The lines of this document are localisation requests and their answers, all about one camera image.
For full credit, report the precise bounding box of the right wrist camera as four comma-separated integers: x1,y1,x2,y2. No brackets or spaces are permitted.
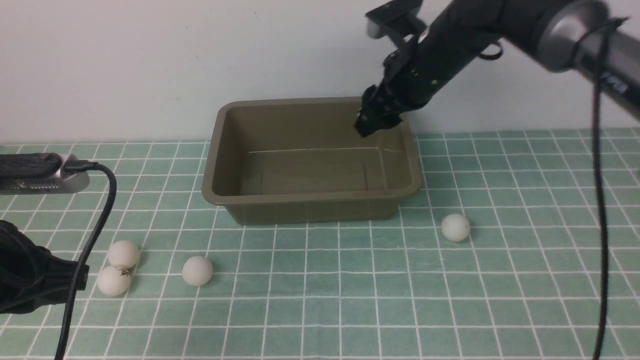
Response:
365,0,428,39

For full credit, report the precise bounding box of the olive green plastic bin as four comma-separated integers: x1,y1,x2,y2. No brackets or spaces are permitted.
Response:
201,96,423,226

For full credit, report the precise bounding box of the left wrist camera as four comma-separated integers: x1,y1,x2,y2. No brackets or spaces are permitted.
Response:
0,152,90,196

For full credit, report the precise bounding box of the white ball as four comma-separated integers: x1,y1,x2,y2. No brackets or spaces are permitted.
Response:
106,240,142,269
182,256,214,287
440,213,472,243

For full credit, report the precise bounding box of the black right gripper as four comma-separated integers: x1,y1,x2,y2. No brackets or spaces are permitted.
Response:
354,20,481,138

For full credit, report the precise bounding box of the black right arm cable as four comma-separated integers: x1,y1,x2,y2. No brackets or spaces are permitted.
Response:
570,17,631,360

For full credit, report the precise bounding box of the white ball marked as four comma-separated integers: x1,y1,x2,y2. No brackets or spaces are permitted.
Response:
96,265,133,297

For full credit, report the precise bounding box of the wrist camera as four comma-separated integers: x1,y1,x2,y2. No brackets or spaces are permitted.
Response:
365,0,428,39
0,152,90,196

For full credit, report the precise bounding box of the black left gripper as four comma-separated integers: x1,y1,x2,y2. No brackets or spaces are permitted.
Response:
0,219,78,315

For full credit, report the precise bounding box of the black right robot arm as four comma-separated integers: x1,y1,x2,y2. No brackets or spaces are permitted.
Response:
354,0,639,137

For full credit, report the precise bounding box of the black left camera cable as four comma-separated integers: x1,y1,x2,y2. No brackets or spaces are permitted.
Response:
54,161,118,360

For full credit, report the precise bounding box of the green checkered table mat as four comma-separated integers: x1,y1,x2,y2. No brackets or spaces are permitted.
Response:
0,127,640,360

